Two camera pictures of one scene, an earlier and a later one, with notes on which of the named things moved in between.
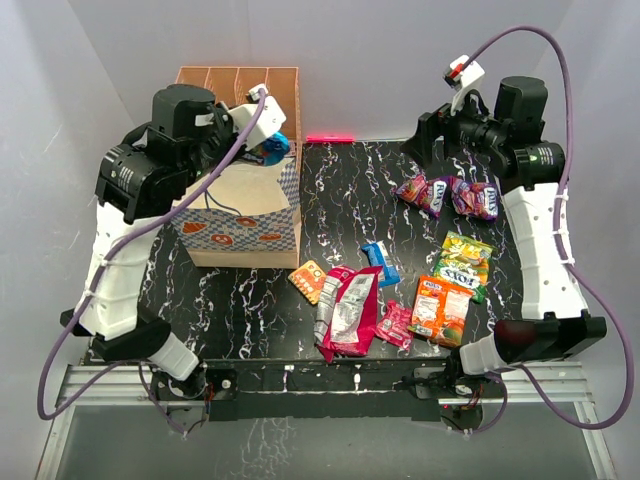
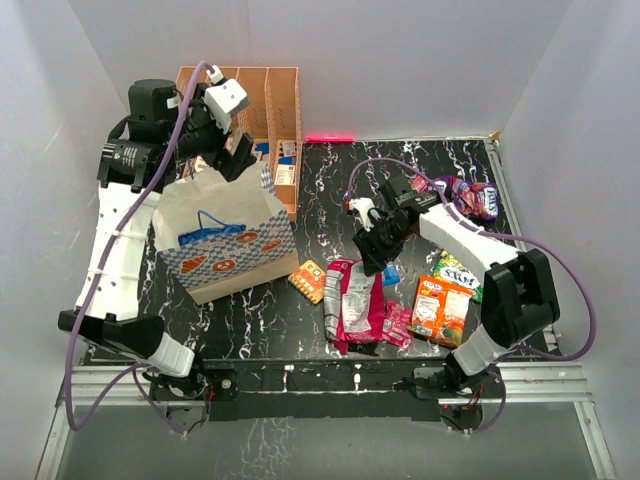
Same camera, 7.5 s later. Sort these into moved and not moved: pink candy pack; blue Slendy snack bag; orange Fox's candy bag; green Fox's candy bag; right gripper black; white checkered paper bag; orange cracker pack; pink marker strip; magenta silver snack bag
Moved: right gripper black; blue Slendy snack bag; magenta silver snack bag; white checkered paper bag
Not moved: green Fox's candy bag; pink marker strip; orange cracker pack; pink candy pack; orange Fox's candy bag
